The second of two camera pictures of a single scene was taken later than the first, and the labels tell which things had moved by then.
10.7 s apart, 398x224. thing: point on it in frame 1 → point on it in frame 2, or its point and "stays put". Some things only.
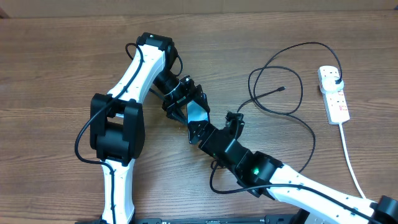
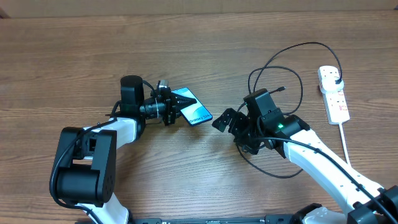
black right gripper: (203, 135) → (239, 119)
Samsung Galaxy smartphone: (196, 113) stays put
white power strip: (335, 102) stays put
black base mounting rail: (290, 219) stays put
